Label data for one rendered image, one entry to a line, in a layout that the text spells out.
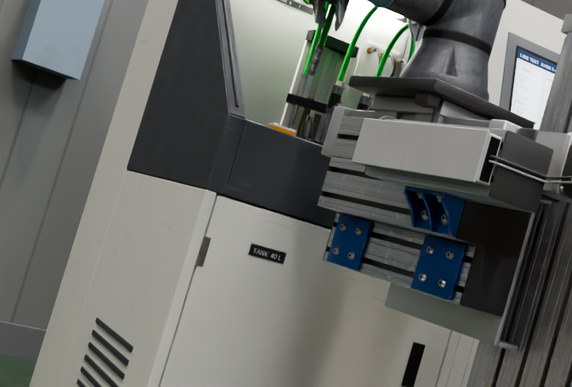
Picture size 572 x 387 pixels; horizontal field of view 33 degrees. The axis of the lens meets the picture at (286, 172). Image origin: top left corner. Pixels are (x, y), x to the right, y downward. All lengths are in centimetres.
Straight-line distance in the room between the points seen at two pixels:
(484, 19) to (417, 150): 35
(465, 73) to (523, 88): 115
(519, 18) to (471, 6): 118
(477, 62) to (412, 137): 29
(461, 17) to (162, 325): 86
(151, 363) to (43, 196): 197
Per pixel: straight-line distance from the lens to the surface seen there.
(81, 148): 390
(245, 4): 257
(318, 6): 216
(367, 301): 215
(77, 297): 259
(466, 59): 159
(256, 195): 199
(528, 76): 274
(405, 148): 136
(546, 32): 283
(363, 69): 271
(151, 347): 200
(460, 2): 160
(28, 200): 386
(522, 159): 129
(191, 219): 198
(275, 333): 206
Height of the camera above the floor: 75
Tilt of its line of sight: 3 degrees up
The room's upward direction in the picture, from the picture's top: 17 degrees clockwise
